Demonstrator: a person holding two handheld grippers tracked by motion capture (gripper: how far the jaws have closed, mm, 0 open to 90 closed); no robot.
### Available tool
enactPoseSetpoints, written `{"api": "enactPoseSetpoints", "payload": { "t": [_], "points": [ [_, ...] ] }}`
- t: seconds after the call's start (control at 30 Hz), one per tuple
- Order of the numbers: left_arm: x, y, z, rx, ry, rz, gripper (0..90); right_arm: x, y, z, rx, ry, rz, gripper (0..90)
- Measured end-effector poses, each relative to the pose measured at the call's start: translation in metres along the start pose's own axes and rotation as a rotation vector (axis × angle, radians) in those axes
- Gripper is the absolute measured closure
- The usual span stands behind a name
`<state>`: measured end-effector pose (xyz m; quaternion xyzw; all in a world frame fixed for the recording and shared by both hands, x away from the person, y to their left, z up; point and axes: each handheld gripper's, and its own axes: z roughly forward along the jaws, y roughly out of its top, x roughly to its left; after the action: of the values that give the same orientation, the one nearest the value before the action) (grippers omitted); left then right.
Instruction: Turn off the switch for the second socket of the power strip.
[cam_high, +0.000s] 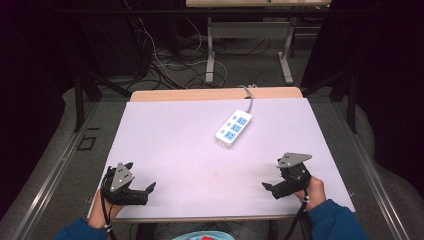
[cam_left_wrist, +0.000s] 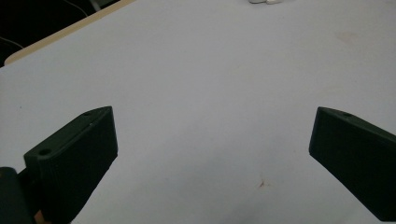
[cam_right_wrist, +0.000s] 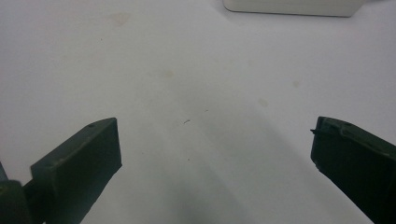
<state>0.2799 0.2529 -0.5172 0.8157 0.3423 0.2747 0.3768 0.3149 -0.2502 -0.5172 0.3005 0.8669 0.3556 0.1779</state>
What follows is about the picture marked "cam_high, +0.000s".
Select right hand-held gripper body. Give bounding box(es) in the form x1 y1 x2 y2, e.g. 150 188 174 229
270 152 314 201

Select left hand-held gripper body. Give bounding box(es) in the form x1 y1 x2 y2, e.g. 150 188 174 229
100 161 150 206

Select person's right hand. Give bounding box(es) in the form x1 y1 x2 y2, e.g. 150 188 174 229
294 176 327 212

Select person's left hand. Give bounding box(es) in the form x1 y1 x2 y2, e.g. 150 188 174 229
87 189 125 230

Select white table mat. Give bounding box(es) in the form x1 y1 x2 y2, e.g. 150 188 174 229
87 97 356 221

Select white power strip blue sockets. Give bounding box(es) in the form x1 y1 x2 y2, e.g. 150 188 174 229
214 109 253 149

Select black metal stand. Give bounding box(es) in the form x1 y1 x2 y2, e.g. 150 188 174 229
72 64 133 133
300 64 360 135

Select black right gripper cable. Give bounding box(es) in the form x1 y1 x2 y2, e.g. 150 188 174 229
283 188 311 240

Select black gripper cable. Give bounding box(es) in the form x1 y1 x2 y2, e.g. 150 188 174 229
283 188 311 240
99 186 118 240

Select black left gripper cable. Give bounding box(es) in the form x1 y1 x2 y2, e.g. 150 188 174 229
99 186 118 240

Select aluminium floor rail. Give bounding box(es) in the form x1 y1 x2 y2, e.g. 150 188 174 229
331 101 416 240
9 100 102 240

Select grey power strip cable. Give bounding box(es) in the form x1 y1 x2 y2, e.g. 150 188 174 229
237 84 255 114

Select tangle of floor cables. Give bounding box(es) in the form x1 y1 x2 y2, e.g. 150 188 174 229
123 0 278 91

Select white metal desk frame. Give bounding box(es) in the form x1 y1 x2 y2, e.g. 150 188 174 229
204 16 297 86

